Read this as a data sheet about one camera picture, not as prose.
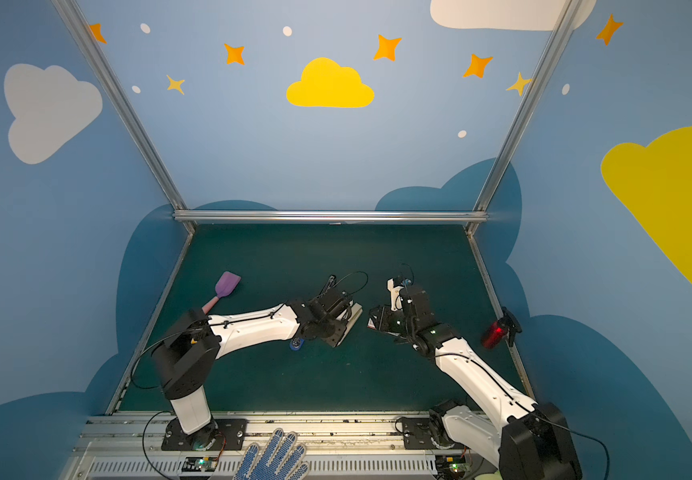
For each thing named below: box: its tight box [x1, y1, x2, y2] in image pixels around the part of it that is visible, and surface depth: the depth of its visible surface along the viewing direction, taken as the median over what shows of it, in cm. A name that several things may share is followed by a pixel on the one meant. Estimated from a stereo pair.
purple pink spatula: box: [202, 271, 242, 315], surface depth 104 cm
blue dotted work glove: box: [233, 428, 310, 480], surface depth 72 cm
